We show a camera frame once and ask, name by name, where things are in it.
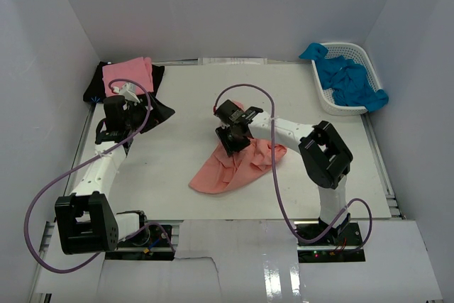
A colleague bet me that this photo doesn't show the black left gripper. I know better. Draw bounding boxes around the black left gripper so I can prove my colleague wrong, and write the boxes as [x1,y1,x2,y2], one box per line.
[124,92,175,134]

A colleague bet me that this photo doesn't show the salmon pink t-shirt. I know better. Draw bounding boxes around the salmon pink t-shirt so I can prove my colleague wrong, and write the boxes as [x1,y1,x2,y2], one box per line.
[187,101,287,195]

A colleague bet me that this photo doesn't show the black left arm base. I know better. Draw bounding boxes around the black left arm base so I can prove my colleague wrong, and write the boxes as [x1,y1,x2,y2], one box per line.
[104,221,180,261]

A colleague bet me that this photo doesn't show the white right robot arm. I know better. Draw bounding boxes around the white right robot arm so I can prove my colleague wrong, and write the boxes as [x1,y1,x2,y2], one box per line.
[214,100,353,246]

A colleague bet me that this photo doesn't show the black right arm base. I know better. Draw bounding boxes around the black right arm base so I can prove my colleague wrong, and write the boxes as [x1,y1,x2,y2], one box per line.
[297,223,365,264]

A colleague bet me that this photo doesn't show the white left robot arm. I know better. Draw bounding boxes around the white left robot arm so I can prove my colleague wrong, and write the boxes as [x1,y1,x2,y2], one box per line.
[55,83,175,255]

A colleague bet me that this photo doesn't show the folded pink t-shirt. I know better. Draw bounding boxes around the folded pink t-shirt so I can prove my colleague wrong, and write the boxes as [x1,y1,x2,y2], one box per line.
[102,57,154,97]

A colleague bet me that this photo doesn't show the folded black t-shirt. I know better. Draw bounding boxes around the folded black t-shirt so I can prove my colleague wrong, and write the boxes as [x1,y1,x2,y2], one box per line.
[83,62,165,104]

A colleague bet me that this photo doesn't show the white paper label sheet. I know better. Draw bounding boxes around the white paper label sheet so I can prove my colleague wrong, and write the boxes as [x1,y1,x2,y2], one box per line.
[198,57,267,65]

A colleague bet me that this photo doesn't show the blue t-shirt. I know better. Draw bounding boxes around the blue t-shirt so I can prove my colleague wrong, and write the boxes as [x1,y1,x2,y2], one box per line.
[299,43,389,113]

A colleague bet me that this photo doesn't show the white perforated plastic basket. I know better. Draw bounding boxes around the white perforated plastic basket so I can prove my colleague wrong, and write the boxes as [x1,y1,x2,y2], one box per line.
[310,42,385,116]

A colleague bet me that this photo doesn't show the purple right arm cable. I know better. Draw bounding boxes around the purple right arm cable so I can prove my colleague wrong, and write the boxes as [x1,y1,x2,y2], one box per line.
[213,83,373,255]

